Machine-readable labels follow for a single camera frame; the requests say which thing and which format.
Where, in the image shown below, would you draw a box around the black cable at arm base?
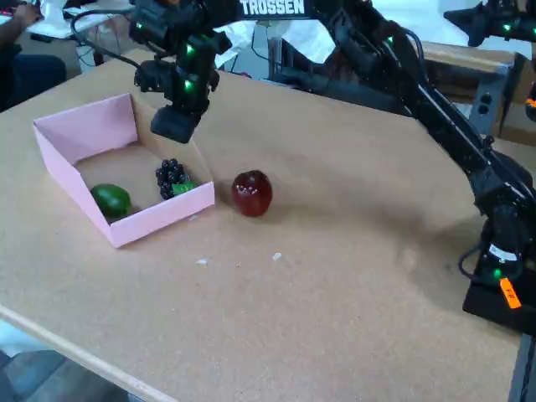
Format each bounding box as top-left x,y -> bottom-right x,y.
458,245 -> 487,278

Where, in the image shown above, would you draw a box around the white crumpled sheet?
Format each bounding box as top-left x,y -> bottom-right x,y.
200,18 -> 336,66

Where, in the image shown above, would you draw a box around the black toy grapes with leaf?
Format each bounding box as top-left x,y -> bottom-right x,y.
155,157 -> 198,201

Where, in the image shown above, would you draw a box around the looped black camera cable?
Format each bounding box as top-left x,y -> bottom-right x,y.
70,11 -> 143,70

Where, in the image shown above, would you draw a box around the round green toy fruit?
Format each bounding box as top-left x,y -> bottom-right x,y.
90,183 -> 132,218

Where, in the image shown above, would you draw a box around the small black camera box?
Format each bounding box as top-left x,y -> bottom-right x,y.
133,60 -> 176,93

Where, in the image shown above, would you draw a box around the red toy pomegranate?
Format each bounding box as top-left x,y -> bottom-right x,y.
231,169 -> 273,218

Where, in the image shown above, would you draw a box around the pink cardboard box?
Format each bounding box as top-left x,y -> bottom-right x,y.
32,92 -> 217,249

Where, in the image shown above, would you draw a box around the white crumpled bag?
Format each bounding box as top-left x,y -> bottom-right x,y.
39,0 -> 68,28

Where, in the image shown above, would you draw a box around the white background table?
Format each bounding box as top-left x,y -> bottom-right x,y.
25,0 -> 136,41

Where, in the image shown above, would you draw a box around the person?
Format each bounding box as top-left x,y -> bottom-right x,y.
0,2 -> 68,113

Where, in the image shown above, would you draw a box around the wooden workbench with metal leg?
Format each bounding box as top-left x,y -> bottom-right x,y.
418,40 -> 536,142

